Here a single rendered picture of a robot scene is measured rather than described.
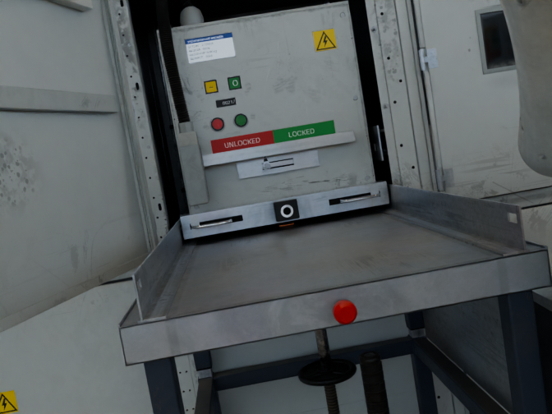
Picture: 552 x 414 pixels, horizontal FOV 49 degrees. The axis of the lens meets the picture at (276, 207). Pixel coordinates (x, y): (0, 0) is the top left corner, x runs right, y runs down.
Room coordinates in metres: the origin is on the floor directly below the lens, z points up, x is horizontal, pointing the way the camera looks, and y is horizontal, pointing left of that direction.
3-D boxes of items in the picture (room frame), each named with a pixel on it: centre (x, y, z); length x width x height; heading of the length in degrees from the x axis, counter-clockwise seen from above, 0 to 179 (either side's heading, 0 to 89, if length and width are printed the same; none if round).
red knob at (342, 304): (0.81, -0.07, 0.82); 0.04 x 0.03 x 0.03; 3
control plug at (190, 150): (1.47, 0.18, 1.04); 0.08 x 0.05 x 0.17; 3
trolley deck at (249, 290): (1.17, -0.05, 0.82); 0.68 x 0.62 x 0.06; 3
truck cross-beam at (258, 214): (1.57, -0.02, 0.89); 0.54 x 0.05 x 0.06; 93
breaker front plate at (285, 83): (1.55, -0.02, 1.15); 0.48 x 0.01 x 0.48; 93
